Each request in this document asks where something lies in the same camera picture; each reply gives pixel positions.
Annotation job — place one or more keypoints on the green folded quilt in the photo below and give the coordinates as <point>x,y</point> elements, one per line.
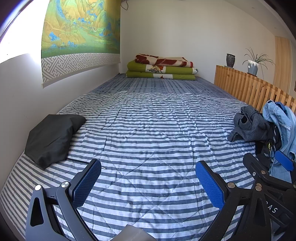
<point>143,74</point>
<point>175,69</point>

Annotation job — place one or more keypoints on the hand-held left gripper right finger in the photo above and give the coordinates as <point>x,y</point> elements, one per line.
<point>210,183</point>

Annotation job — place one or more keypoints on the light wooden panel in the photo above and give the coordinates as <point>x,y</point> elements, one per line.
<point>282,64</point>

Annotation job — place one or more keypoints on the wooden slatted headboard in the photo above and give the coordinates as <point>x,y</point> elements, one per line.
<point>242,83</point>

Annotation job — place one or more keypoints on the red patterned folded blanket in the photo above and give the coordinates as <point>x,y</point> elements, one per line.
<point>161,60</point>

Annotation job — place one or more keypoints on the black cloth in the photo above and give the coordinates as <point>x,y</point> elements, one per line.
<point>53,139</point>

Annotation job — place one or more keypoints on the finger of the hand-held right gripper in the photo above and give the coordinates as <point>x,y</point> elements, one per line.
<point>255,165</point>
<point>284,160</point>

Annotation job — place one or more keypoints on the dark ceramic vase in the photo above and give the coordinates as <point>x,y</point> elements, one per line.
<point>230,60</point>

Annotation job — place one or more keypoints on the light blue denim shirt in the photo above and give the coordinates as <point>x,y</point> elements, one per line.
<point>286,122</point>

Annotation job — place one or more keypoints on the potted spider plant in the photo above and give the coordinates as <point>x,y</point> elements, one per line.
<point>252,67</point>

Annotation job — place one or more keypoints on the grey checked shirt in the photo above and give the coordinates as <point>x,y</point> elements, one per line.
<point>249,125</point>

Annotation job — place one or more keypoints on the blue white striped bedspread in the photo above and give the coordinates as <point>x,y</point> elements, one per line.
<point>150,129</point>

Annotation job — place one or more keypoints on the black garment with white stripes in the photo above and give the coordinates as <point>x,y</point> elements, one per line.
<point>268,148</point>

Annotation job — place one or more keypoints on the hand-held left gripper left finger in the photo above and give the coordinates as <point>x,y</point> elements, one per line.
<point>86,180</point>

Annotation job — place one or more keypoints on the thin black rod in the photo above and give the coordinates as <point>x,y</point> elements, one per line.
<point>78,160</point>

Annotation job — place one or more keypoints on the landscape wall scroll painting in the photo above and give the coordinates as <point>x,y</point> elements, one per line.
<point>81,27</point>

